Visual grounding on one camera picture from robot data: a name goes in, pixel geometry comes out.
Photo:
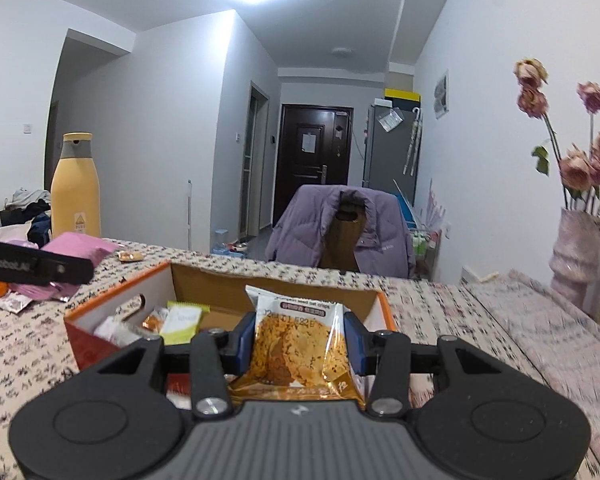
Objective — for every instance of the wooden chair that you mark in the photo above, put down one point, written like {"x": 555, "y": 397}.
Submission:
{"x": 347, "y": 235}

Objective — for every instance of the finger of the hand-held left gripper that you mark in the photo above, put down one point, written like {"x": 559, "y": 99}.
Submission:
{"x": 67, "y": 271}

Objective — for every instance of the blue plastic container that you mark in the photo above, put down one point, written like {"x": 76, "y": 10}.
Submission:
{"x": 221, "y": 239}

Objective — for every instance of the white silver snack packet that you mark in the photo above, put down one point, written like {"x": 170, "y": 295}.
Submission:
{"x": 111, "y": 331}

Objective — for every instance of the purple tissue pack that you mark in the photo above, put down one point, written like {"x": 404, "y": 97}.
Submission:
{"x": 10, "y": 234}

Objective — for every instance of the wall poster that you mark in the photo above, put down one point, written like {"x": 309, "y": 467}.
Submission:
{"x": 441, "y": 94}

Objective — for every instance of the yellow box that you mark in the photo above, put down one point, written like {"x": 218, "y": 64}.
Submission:
{"x": 402, "y": 96}

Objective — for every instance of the purple padded jacket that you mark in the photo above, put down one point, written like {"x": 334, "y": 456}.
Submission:
{"x": 300, "y": 230}

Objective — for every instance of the dried rose bouquet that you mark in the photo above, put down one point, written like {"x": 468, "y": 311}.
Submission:
{"x": 580, "y": 167}

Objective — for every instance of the grey side door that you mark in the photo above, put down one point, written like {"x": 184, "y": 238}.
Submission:
{"x": 255, "y": 160}

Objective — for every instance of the pink textured vase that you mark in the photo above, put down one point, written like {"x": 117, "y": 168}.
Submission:
{"x": 577, "y": 255}

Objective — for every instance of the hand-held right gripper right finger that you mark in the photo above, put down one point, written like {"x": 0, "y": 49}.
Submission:
{"x": 357, "y": 345}

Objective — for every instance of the orange cardboard box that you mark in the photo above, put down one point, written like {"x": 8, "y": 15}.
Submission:
{"x": 280, "y": 290}

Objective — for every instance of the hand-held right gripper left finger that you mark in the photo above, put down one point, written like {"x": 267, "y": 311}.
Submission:
{"x": 242, "y": 345}

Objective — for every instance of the dark blue bag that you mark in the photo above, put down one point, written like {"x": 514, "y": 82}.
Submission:
{"x": 40, "y": 227}

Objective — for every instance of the white mop pole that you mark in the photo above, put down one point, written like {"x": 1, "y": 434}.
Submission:
{"x": 189, "y": 215}

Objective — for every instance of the pink snack packet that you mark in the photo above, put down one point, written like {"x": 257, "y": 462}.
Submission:
{"x": 80, "y": 247}

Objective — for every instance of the yellow bottle grey cap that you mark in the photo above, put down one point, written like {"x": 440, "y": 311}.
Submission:
{"x": 75, "y": 190}

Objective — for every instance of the grey refrigerator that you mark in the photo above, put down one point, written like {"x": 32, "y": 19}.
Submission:
{"x": 387, "y": 160}

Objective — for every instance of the clear crisp snack packet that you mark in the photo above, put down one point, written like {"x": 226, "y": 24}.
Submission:
{"x": 295, "y": 345}
{"x": 130, "y": 256}
{"x": 154, "y": 321}

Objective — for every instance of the round ceiling lamp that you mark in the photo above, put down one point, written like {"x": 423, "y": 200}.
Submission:
{"x": 341, "y": 51}

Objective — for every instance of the metal storage cart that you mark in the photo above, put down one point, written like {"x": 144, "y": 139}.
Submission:
{"x": 422, "y": 249}

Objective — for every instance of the white printed snack packet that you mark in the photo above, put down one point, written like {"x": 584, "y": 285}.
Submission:
{"x": 12, "y": 303}

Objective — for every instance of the dark brown entrance door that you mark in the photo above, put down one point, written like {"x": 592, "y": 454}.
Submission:
{"x": 315, "y": 160}

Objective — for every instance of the white folded umbrella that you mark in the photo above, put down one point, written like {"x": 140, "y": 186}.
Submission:
{"x": 414, "y": 140}

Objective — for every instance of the pile of clothes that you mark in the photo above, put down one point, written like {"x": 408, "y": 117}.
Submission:
{"x": 27, "y": 200}

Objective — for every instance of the white green snack packet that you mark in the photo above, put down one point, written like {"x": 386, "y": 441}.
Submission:
{"x": 180, "y": 321}

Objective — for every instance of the clear plastic bag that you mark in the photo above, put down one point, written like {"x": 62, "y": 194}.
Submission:
{"x": 390, "y": 119}

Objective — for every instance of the blue folding rack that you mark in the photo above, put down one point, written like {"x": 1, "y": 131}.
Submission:
{"x": 407, "y": 205}

